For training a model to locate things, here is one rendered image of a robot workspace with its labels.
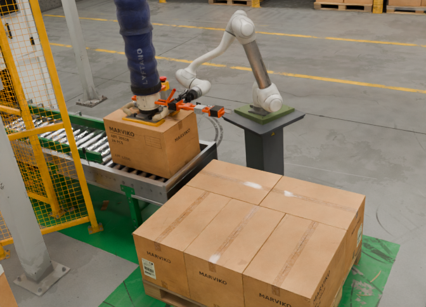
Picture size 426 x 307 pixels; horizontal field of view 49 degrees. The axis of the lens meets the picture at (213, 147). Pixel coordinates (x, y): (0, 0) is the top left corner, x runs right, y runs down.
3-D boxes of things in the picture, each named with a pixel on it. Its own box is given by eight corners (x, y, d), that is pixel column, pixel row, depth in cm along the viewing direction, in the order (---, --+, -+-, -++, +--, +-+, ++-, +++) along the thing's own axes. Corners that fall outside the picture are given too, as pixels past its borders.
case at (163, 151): (112, 162, 376) (102, 118, 356) (144, 140, 404) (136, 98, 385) (170, 179, 345) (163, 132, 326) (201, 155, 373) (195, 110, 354)
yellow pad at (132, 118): (122, 120, 351) (120, 113, 348) (130, 114, 358) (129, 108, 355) (157, 127, 334) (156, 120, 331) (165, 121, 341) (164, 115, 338)
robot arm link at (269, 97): (278, 101, 369) (289, 110, 350) (260, 110, 368) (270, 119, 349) (245, 10, 333) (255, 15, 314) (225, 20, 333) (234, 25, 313)
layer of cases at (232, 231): (142, 278, 315) (132, 233, 295) (217, 200, 387) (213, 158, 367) (309, 350, 256) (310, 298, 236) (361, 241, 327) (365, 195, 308)
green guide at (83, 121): (20, 111, 487) (18, 103, 482) (28, 107, 494) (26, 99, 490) (137, 138, 407) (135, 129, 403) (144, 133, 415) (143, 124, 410)
